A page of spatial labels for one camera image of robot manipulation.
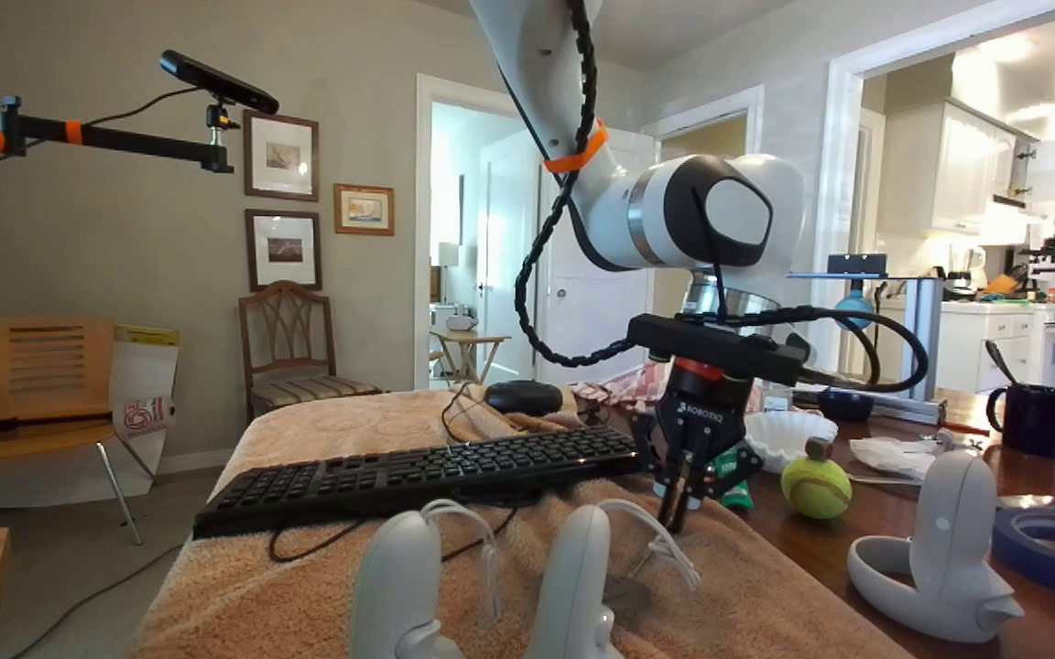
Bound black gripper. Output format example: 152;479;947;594
652;359;764;534

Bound white VR controller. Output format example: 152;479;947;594
525;496;703;659
346;489;508;659
846;448;1029;649

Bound white coffee filters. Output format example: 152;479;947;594
742;407;843;474

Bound red striped white cloth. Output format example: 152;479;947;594
569;359;677;422

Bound yellow green tennis ball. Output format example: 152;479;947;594
777;450;856;527

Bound small black box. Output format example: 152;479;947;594
816;384;884;426

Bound black computer mouse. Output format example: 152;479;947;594
479;377;569;417

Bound white napkin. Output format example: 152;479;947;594
848;432;961;482

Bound white door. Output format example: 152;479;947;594
476;124;666;384

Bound blue balloon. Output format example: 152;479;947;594
836;279;877;338

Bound small cross legged side table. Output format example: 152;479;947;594
428;327;514;426

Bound black computer keyboard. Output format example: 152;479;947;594
190;422;658;542

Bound white kitchen counter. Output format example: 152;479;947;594
935;298;1055;396

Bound black spoon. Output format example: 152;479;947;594
981;338;1020;392

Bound dark blue mug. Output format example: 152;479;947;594
981;377;1055;462

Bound blue tape roll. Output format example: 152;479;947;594
987;504;1055;610

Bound tan terry towel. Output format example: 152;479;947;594
128;384;914;659

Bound white upper kitchen cabinet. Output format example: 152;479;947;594
870;94;1055;250

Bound dark wooden chair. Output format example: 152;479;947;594
234;283;384;426

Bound small gold framed picture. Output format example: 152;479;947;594
328;180;398;239

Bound large framed picture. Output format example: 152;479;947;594
241;108;321;204
241;204;324;291

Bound white paper bag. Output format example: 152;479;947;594
105;322;181;438

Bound black boom with orange tape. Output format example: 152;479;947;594
0;90;245;177

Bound light wooden chair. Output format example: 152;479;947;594
0;313;166;544

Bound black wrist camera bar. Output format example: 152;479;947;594
626;310;812;384

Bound black braided cable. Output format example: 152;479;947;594
508;0;683;371

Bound aluminium frame stand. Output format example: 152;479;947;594
794;250;961;427

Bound orange cable strap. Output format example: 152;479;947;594
543;119;614;177

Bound thin black USB cable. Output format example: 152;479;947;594
262;504;525;568

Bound black stereo camera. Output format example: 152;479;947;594
158;49;282;119

